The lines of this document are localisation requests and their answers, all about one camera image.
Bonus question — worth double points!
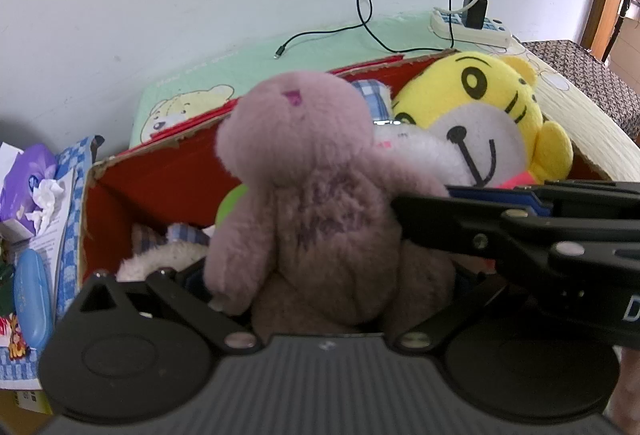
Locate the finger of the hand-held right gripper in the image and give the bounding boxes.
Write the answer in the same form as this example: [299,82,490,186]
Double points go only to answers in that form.
[446,180,640,217]
[391,193,640,288]

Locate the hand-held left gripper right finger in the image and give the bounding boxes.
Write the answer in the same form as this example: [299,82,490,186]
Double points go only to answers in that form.
[392,265,508,357]

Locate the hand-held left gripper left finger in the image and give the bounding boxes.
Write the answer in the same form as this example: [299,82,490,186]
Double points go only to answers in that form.
[75,265,265,356]

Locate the white plush bear blue bow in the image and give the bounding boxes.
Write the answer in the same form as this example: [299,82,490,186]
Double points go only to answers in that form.
[117,222,211,283]
[350,79,476,190]

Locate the green plush toy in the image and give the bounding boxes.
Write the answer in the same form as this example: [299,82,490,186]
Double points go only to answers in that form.
[216,185,251,232]

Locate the red cardboard box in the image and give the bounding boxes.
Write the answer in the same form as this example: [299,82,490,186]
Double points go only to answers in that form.
[77,49,613,296]

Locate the yellow plush tiger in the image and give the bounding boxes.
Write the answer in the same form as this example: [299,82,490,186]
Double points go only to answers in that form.
[391,51,575,190]

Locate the pink plush bear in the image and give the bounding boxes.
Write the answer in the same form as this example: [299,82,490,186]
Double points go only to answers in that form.
[204,71,457,337]

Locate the person's right forearm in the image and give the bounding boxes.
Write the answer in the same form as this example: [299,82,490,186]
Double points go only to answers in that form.
[617,347,640,435]

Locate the blue glasses case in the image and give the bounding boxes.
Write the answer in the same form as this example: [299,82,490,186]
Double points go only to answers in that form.
[13,247,53,348]

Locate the white power strip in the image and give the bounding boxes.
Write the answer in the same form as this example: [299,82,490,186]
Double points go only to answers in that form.
[431,9,512,48]

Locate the blue checkered packet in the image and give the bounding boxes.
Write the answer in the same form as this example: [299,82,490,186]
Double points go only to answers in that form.
[0,135,106,391]

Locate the black charger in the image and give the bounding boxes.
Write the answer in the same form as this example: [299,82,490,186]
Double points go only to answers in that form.
[462,0,488,30]

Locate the purple tissue pack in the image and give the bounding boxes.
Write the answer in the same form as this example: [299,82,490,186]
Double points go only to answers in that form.
[0,142,66,243]

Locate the black charging cable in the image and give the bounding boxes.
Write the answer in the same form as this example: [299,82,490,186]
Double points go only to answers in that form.
[273,0,483,60]

